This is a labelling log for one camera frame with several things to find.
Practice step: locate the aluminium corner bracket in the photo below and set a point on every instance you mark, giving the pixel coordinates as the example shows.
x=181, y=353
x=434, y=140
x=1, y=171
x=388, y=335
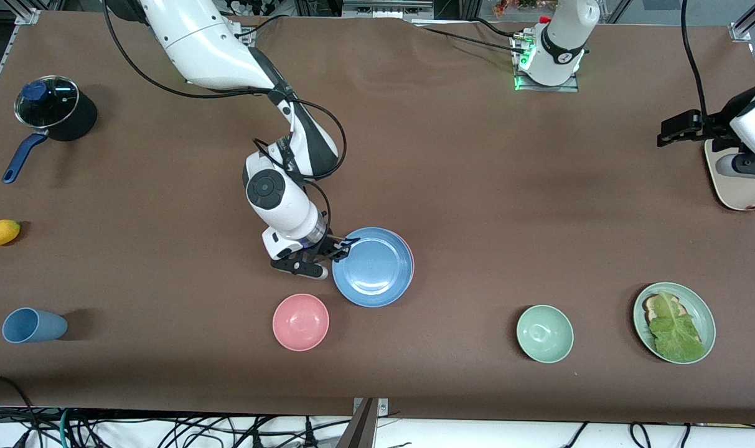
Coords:
x=28, y=17

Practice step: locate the toasted bread slice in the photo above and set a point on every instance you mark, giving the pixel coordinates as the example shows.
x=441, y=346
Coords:
x=650, y=305

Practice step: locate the fabric table cover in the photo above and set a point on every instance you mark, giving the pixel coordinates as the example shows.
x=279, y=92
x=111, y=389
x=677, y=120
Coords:
x=414, y=155

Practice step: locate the green lettuce leaf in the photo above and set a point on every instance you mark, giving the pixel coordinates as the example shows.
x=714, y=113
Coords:
x=676, y=330

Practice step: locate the small metal table bracket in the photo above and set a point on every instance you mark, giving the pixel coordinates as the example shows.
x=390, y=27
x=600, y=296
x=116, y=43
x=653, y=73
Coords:
x=383, y=407

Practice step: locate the yellow lemon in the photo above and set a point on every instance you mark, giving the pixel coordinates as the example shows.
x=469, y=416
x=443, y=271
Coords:
x=0, y=233

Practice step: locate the orange flower decoration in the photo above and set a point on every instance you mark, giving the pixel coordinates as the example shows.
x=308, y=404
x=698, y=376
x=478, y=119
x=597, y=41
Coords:
x=508, y=7

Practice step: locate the small green bowl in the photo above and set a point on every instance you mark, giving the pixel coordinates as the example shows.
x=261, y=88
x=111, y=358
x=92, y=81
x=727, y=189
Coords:
x=545, y=334

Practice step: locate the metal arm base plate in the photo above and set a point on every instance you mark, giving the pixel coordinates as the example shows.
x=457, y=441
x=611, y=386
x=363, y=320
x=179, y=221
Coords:
x=548, y=89

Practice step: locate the blue cup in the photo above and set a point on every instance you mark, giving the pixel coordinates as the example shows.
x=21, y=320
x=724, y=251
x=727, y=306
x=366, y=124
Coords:
x=32, y=325

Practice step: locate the grey metal frame fixture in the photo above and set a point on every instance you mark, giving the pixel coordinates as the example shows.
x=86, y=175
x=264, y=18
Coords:
x=386, y=9

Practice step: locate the dark slanted beam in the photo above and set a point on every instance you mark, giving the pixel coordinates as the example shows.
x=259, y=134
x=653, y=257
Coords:
x=358, y=432

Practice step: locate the small pink bowl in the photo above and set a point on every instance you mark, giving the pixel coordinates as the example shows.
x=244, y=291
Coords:
x=300, y=322

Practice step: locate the aluminium frame profile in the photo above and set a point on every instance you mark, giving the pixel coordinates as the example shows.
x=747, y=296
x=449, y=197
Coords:
x=747, y=22

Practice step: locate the green plate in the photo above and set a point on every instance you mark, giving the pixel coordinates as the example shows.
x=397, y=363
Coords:
x=702, y=311

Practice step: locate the pink shallow plate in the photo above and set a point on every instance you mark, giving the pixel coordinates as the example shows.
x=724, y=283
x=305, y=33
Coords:
x=412, y=264

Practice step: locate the power strip with plugs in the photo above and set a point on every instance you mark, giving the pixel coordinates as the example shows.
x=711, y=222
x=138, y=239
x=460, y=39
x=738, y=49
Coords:
x=253, y=6

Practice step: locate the blue shallow plate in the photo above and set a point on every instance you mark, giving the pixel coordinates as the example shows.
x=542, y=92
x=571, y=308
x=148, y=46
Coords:
x=371, y=267

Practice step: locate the beige toaster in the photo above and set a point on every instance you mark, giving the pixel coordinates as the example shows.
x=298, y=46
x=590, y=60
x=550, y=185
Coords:
x=735, y=193

